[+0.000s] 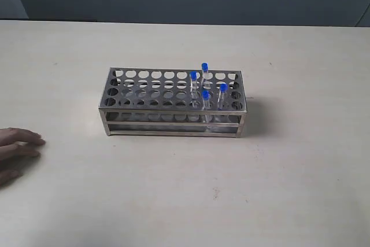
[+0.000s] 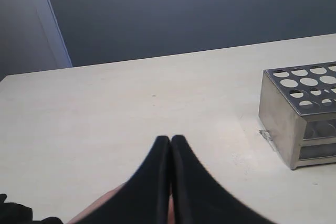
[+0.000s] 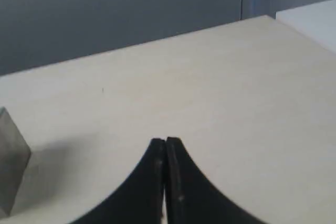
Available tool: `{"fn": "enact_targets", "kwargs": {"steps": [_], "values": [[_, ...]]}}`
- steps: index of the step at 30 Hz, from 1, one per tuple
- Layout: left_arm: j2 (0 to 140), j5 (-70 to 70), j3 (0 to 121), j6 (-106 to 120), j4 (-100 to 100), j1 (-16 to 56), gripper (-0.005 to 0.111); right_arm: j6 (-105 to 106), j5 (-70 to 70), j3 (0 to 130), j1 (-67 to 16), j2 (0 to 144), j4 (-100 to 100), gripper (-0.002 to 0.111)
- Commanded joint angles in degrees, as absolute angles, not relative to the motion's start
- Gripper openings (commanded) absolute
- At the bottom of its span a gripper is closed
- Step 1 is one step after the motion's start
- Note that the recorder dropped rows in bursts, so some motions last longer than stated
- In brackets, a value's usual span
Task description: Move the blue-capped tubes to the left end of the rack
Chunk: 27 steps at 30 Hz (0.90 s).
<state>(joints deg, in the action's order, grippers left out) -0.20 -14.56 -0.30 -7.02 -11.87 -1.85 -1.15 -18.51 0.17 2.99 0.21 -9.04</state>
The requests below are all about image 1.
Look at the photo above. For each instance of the bare human hand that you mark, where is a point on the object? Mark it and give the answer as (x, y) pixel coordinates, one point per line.
(16, 144)

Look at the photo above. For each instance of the stainless steel test tube rack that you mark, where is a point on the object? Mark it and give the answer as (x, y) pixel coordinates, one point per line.
(138, 101)

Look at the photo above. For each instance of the blue capped tube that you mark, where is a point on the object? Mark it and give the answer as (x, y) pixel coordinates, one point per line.
(193, 88)
(206, 106)
(222, 94)
(205, 76)

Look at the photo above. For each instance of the blue capped tube back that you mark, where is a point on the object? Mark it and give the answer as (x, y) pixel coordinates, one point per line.
(205, 76)

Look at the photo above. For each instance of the blue capped tube front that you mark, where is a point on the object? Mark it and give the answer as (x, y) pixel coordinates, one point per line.
(206, 106)

